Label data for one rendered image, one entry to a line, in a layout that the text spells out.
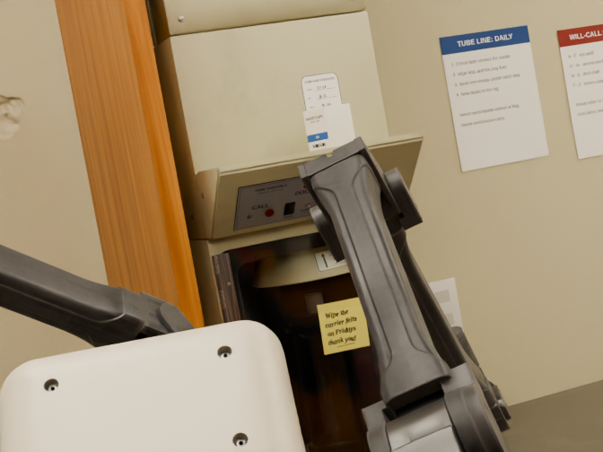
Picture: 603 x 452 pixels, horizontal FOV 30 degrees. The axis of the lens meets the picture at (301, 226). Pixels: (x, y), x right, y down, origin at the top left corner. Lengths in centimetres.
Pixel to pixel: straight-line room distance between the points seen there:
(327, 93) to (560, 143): 83
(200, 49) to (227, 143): 14
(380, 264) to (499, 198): 130
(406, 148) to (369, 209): 54
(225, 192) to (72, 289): 38
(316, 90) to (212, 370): 97
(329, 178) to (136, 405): 45
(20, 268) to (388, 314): 42
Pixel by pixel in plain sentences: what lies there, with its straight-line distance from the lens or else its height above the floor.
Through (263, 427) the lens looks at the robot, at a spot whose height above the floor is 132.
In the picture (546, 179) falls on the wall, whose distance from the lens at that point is 241.
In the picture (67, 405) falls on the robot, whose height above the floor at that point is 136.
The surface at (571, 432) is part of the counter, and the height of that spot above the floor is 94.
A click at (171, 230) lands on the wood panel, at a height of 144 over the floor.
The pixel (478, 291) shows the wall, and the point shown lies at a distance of 233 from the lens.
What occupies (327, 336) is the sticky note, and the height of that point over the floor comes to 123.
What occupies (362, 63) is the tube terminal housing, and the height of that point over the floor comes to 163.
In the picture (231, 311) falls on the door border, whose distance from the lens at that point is 165.
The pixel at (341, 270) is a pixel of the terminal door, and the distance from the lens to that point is 171.
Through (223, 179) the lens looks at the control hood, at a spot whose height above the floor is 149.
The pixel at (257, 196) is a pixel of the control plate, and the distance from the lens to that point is 160.
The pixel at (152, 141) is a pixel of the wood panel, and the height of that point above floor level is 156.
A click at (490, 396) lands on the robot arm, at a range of 145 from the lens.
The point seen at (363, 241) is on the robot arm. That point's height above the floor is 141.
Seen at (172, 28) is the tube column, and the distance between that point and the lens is 167.
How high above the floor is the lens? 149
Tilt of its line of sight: 3 degrees down
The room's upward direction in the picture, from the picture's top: 10 degrees counter-clockwise
